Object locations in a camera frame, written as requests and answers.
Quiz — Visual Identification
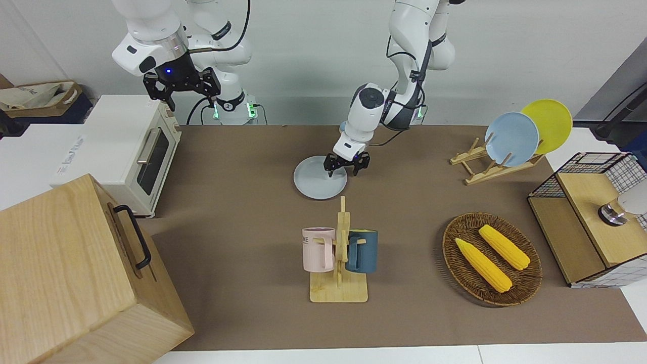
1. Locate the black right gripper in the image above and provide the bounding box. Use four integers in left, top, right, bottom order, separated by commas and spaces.
143, 51, 221, 112

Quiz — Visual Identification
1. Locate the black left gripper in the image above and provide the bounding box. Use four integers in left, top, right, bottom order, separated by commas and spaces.
323, 151, 371, 178

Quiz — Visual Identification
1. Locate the gray plate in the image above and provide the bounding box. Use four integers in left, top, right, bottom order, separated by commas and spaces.
294, 156, 348, 200

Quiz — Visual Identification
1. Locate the light blue plate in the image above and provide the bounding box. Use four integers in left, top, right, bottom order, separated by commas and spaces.
485, 112, 540, 167

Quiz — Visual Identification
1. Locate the yellow plate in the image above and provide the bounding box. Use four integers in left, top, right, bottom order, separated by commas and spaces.
521, 99, 573, 155

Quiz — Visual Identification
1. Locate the pink mug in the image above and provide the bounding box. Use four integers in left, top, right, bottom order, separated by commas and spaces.
302, 227, 337, 274

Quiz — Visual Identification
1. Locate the dark blue mug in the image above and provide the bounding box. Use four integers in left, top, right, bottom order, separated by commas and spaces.
347, 229, 379, 274

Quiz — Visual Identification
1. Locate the white toaster oven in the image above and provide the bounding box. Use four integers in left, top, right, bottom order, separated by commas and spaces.
50, 95, 182, 218

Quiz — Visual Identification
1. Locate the brown table mat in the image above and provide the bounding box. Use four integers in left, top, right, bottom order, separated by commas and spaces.
139, 125, 647, 352

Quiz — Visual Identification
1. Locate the dark blue storage crate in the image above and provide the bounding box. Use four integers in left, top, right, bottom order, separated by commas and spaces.
0, 94, 94, 137

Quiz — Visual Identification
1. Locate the wooden mug tree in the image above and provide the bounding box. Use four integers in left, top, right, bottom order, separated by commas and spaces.
309, 196, 368, 303

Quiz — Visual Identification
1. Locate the brown wicker basket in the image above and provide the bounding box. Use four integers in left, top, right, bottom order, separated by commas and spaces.
442, 212, 543, 307

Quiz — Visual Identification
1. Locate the wooden dish rack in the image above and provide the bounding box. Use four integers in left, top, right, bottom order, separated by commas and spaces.
450, 138, 545, 186

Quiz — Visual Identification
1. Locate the white cloth bag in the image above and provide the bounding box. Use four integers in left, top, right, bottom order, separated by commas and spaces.
0, 83, 64, 109

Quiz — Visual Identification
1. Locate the yellow corn cob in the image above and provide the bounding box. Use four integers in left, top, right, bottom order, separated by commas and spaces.
478, 224, 531, 271
455, 238, 513, 293

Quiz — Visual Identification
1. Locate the black metal stand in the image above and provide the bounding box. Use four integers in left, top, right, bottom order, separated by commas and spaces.
594, 83, 647, 140

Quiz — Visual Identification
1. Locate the white cylinder device glass base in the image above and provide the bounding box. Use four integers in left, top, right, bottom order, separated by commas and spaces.
598, 187, 647, 226

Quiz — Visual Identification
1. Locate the black right arm base cable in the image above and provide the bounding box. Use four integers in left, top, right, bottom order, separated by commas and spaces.
186, 96, 215, 125

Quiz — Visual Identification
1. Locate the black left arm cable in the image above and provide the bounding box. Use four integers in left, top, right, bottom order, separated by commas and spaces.
369, 30, 435, 148

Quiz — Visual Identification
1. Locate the wooden box with black handle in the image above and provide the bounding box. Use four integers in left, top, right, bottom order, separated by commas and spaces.
0, 174, 195, 364

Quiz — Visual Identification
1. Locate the black wire grid storage shelf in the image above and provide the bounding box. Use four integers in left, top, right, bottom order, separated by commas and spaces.
527, 152, 647, 289

